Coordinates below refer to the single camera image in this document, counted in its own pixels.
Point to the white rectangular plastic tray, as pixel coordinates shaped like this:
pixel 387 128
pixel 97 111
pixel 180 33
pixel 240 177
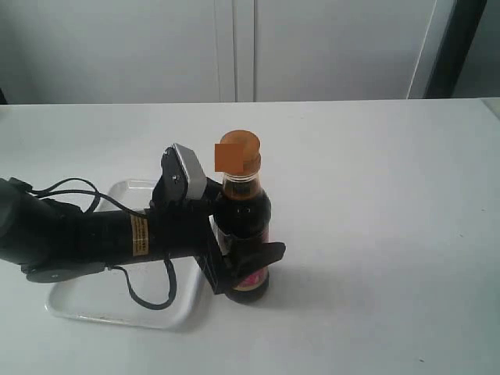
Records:
pixel 104 297

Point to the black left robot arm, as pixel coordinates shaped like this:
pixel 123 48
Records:
pixel 54 241

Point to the dark vertical post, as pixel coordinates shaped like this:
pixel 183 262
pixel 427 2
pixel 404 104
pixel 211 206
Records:
pixel 458 37

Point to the dark soy sauce bottle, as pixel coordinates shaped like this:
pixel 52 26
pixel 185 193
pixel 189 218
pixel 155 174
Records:
pixel 243 209

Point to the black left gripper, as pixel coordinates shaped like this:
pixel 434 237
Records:
pixel 182 228

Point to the white cabinet with doors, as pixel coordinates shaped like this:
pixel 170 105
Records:
pixel 55 52

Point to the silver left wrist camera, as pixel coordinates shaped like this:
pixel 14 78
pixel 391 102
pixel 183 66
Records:
pixel 193 172

